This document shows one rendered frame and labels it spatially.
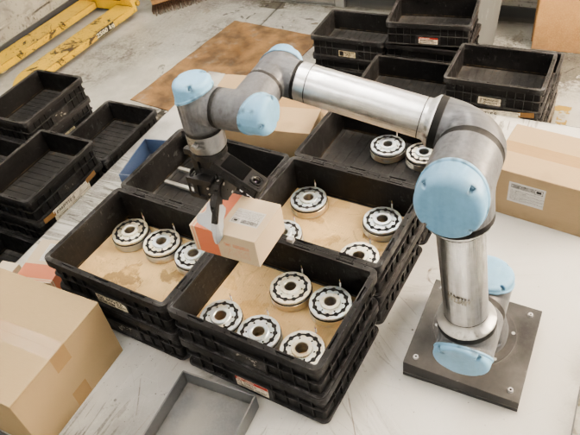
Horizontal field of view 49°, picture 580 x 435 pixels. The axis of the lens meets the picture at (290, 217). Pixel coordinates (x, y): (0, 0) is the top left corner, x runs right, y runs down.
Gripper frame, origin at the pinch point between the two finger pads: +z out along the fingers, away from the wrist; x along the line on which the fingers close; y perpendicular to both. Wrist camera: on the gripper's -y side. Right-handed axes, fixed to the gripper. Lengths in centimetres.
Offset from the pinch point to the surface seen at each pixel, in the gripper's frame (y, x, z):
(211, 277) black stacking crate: 11.6, 1.0, 21.6
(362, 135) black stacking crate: 0, -70, 27
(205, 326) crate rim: 2.0, 16.9, 16.9
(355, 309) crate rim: -26.7, 1.2, 17.0
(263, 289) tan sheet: 0.3, -3.7, 26.8
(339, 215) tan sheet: -7.2, -34.4, 26.9
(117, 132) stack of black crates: 136, -96, 71
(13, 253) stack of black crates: 140, -23, 82
